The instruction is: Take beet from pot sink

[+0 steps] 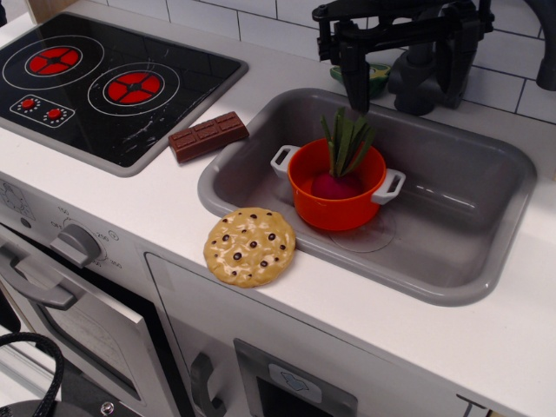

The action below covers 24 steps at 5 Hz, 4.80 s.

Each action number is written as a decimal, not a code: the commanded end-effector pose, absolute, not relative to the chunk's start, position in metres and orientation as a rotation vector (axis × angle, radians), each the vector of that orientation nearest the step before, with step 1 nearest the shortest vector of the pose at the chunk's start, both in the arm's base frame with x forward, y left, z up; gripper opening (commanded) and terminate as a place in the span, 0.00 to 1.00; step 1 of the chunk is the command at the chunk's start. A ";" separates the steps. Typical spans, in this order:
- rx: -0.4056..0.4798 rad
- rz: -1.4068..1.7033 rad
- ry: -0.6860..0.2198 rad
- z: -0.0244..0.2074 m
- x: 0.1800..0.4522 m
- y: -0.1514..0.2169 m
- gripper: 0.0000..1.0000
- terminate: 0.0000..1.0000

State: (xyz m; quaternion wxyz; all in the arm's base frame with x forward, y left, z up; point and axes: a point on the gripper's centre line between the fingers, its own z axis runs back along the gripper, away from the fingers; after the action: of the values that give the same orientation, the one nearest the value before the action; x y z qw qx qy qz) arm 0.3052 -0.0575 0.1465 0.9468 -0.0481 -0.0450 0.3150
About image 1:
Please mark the brown chocolate bar toy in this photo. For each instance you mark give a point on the brown chocolate bar toy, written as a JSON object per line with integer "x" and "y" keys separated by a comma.
{"x": 207, "y": 136}

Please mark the white oven door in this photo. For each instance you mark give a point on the white oven door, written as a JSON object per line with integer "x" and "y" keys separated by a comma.
{"x": 115, "y": 343}

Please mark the grey dishwasher panel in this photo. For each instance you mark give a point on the grey dishwasher panel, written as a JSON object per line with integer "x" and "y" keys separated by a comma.
{"x": 274, "y": 387}

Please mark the grey sink basin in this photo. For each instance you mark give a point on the grey sink basin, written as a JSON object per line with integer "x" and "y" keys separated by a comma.
{"x": 449, "y": 204}

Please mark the grey cabinet door handle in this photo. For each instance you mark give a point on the grey cabinet door handle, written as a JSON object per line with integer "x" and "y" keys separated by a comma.
{"x": 200, "y": 372}

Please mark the orange pot with grey handles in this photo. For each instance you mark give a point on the orange pot with grey handles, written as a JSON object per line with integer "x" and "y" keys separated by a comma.
{"x": 336, "y": 203}

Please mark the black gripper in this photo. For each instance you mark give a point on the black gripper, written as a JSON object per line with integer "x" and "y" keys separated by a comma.
{"x": 351, "y": 29}

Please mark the green avocado half toy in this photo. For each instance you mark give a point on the green avocado half toy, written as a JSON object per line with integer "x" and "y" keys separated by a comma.
{"x": 378, "y": 77}

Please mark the grey oven knob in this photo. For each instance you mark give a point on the grey oven knob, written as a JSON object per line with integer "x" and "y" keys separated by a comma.
{"x": 76, "y": 245}

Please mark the black toy stove top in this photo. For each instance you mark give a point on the black toy stove top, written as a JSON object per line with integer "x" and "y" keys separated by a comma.
{"x": 105, "y": 95}

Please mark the chocolate chip cookie toy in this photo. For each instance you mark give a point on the chocolate chip cookie toy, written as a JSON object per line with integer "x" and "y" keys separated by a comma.
{"x": 249, "y": 247}

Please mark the red beet with green leaves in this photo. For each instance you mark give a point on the red beet with green leaves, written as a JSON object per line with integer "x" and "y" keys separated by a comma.
{"x": 347, "y": 143}

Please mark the dark grey faucet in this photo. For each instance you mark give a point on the dark grey faucet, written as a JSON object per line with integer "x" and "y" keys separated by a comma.
{"x": 413, "y": 80}

